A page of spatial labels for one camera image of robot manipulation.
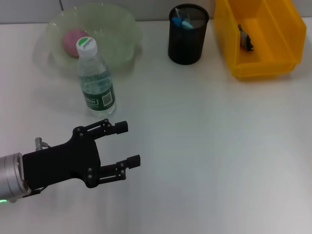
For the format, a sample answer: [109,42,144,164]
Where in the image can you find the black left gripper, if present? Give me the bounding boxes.
[22,118,141,190]

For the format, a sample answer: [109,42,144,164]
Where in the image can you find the clear green-label water bottle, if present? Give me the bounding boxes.
[76,36,117,117]

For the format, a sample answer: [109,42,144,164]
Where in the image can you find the pink peach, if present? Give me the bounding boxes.
[62,28,88,58]

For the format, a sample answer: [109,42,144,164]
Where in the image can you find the blue teal scissors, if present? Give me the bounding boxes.
[171,16,195,30]

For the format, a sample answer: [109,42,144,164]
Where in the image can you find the transparent plastic ruler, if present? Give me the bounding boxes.
[174,6,193,24]

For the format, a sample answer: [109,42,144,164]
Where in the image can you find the green plastic wrapper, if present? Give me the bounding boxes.
[237,23,254,52]

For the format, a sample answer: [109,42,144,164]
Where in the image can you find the translucent green fruit plate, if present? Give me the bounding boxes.
[34,2,143,78]

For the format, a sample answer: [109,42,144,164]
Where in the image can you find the black mesh pen cup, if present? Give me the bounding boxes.
[167,3,210,66]

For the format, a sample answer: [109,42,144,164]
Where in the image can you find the yellow plastic bin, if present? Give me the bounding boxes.
[213,0,307,80]

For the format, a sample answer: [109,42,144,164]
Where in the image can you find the left gripper cable with plug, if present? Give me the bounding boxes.
[8,137,52,203]

